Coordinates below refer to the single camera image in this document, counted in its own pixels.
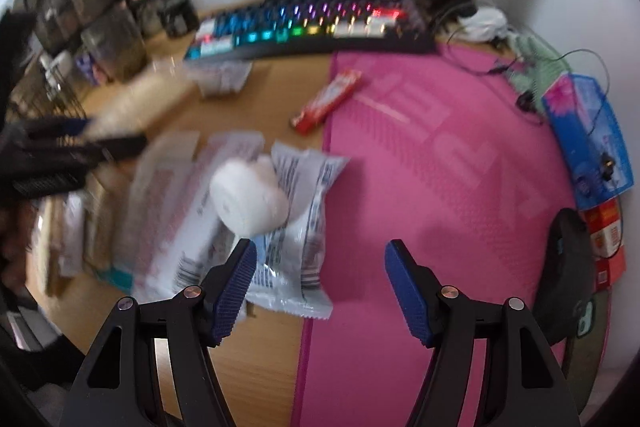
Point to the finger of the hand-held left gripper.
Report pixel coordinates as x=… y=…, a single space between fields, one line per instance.
x=110 y=148
x=70 y=127

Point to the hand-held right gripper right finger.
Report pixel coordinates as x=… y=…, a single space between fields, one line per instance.
x=407 y=292

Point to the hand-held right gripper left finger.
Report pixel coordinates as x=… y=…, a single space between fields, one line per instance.
x=232 y=292

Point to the beige snack bag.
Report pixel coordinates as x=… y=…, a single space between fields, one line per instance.
x=140 y=104

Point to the white blue-print snack packet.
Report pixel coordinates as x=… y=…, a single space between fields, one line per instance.
x=300 y=257

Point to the flat white box teal edge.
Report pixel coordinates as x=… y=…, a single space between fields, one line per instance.
x=165 y=152

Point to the blue luncheon meat can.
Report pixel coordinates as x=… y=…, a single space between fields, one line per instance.
x=87 y=68

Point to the pink and white packet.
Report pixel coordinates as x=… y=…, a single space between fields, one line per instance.
x=175 y=217

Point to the clear plastic jar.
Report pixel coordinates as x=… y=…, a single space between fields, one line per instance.
x=112 y=42

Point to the white tissue roll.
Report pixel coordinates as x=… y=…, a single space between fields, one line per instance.
x=247 y=197

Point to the pink desk mat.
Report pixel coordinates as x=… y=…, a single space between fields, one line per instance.
x=425 y=187

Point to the clear plastic tray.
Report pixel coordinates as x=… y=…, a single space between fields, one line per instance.
x=220 y=74

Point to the black computer mouse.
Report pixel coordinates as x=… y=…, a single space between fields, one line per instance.
x=567 y=277

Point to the red and orange box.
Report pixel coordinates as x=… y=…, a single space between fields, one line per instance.
x=607 y=237

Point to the red snack bar packet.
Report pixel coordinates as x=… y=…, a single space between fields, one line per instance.
x=327 y=99

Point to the blue flower-print packet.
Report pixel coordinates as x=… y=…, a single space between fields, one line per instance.
x=585 y=142

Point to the backlit black keyboard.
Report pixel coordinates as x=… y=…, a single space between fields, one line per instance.
x=310 y=29

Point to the green cloth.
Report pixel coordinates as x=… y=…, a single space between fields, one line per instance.
x=537 y=69

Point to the white plastic bag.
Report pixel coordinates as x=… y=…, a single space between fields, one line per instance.
x=484 y=23

